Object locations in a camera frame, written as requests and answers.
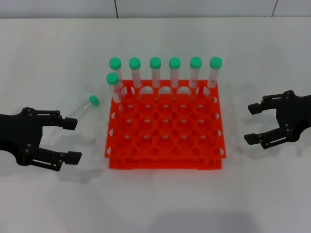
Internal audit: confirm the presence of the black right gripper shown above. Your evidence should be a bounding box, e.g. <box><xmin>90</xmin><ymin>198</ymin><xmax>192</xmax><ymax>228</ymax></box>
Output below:
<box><xmin>243</xmin><ymin>91</ymin><xmax>311</xmax><ymax>150</ymax></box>

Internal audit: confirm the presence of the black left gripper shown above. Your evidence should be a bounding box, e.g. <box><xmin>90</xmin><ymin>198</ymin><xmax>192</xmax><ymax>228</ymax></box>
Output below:
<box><xmin>0</xmin><ymin>108</ymin><xmax>82</xmax><ymax>172</ymax></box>

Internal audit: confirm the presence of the clear green-capped test tube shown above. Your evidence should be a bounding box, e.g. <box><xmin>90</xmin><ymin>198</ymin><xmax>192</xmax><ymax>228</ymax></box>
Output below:
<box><xmin>67</xmin><ymin>94</ymin><xmax>100</xmax><ymax>119</ymax></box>
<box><xmin>106</xmin><ymin>72</ymin><xmax>124</xmax><ymax>114</ymax></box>
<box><xmin>169</xmin><ymin>57</ymin><xmax>182</xmax><ymax>98</ymax></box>
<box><xmin>149</xmin><ymin>57</ymin><xmax>162</xmax><ymax>98</ymax></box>
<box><xmin>189</xmin><ymin>56</ymin><xmax>203</xmax><ymax>98</ymax></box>
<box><xmin>206</xmin><ymin>56</ymin><xmax>223</xmax><ymax>98</ymax></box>
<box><xmin>128</xmin><ymin>57</ymin><xmax>143</xmax><ymax>98</ymax></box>
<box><xmin>108</xmin><ymin>57</ymin><xmax>125</xmax><ymax>98</ymax></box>

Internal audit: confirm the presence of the orange plastic test tube rack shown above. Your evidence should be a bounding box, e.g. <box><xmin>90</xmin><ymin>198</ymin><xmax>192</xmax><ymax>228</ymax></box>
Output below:
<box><xmin>104</xmin><ymin>79</ymin><xmax>227</xmax><ymax>170</ymax></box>

